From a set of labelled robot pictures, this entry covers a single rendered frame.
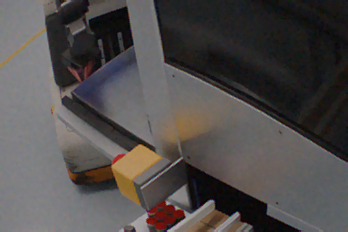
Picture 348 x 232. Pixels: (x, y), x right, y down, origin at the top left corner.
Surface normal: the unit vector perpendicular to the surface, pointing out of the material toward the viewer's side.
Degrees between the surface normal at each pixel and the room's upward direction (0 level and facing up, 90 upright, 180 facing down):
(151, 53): 90
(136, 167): 0
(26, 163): 0
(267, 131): 90
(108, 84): 0
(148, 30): 90
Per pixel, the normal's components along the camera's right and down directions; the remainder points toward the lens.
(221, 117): -0.70, 0.53
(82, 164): 0.27, 0.58
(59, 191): -0.15, -0.76
